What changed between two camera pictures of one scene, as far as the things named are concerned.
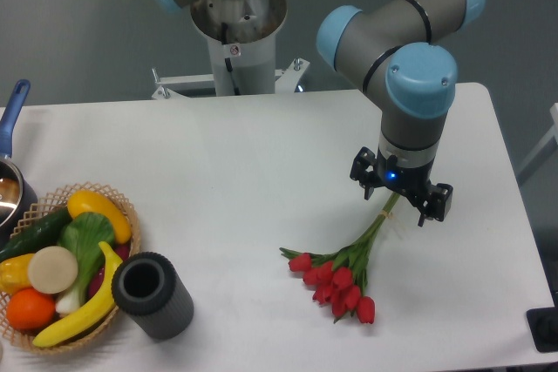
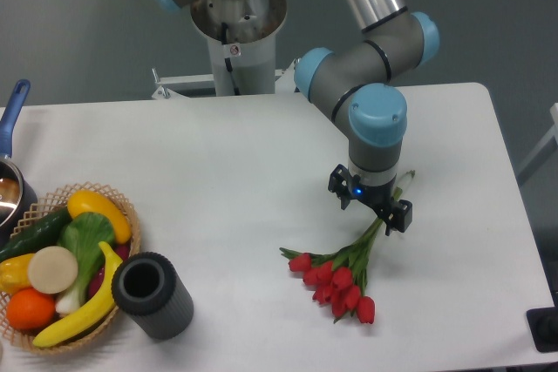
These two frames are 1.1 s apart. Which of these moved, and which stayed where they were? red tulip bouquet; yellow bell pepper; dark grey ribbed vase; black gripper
Moved: black gripper
Stayed: dark grey ribbed vase; red tulip bouquet; yellow bell pepper
